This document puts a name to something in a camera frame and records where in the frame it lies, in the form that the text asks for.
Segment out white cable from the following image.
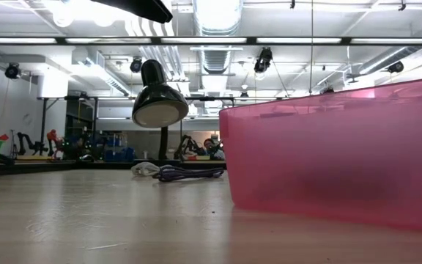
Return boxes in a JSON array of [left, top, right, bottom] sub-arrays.
[[130, 161, 161, 177]]

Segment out red plastic bin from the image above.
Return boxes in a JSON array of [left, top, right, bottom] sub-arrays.
[[218, 76, 422, 235]]

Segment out blue storage crates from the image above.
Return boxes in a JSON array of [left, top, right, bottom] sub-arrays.
[[104, 146, 136, 163]]

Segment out person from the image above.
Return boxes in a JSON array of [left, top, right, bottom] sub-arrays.
[[202, 134, 226, 161]]

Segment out black ceiling camera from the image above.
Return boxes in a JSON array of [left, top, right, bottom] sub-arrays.
[[387, 59, 405, 74], [253, 46, 274, 75], [129, 56, 144, 74], [4, 62, 23, 81]]

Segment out silver ventilation duct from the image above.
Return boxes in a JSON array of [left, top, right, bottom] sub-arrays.
[[193, 0, 245, 76]]

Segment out purple bundled cable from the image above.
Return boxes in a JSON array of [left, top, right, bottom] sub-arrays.
[[152, 164, 226, 183]]

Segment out black aluminium table frame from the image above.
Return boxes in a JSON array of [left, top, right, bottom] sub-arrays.
[[0, 158, 229, 177]]

